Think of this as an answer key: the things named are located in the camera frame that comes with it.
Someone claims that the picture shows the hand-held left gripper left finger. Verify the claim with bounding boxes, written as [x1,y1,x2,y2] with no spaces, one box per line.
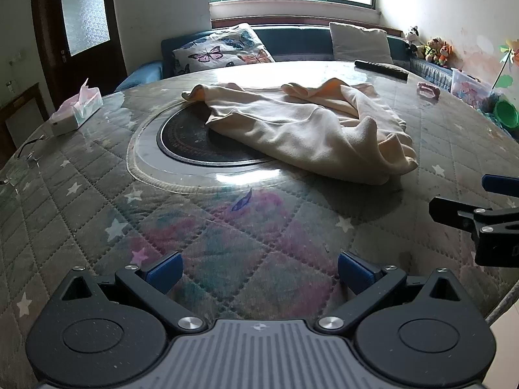
[53,251,208,335]

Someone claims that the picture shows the white pillow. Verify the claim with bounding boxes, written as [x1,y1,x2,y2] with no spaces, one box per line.
[329,22,395,65]

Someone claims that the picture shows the dark wooden desk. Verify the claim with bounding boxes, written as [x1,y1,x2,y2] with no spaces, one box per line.
[0,83,55,169]

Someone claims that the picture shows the brown bear plush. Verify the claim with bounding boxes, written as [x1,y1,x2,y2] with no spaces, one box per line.
[424,37,442,63]

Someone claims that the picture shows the round black cooktop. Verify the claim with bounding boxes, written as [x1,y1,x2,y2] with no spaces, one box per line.
[157,107,276,167]

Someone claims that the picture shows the tissue box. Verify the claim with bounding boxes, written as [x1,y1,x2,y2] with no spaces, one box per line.
[49,78,103,137]

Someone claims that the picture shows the small pink object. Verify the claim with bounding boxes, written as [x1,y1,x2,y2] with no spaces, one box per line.
[417,82,442,100]

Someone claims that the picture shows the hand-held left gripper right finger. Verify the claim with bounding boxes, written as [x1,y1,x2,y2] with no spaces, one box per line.
[315,251,467,332]

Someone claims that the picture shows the eyeglasses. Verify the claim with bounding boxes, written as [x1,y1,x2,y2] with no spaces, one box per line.
[0,134,47,187]

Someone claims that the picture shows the orange plush toy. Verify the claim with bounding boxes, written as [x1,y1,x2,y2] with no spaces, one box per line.
[438,41,454,69]

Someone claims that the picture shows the blue sofa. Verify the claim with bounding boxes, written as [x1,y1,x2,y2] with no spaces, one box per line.
[115,24,453,92]

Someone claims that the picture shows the dark wooden door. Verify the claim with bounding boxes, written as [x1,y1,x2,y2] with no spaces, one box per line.
[30,0,128,106]

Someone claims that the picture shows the black remote control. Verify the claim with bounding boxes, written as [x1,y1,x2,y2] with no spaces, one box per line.
[354,59,409,81]

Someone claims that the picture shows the black and white cow plush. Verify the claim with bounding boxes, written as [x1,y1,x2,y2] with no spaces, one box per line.
[404,25,420,55]

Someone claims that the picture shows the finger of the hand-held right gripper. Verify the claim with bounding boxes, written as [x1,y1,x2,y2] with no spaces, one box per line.
[429,196,519,268]
[482,174,519,196]

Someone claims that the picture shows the green plastic bowl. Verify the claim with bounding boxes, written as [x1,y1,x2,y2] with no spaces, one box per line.
[492,99,519,130]

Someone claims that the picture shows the clear plastic storage box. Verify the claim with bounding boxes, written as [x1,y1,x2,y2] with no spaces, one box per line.
[451,68,493,110]

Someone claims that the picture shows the butterfly print pillow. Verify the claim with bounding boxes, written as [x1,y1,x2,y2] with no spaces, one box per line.
[172,23,276,77]

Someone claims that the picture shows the colourful pinwheel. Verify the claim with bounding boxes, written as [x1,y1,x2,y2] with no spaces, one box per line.
[492,38,519,90]

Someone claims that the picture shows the cream garment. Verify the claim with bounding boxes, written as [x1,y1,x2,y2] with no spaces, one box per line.
[181,78,419,185]

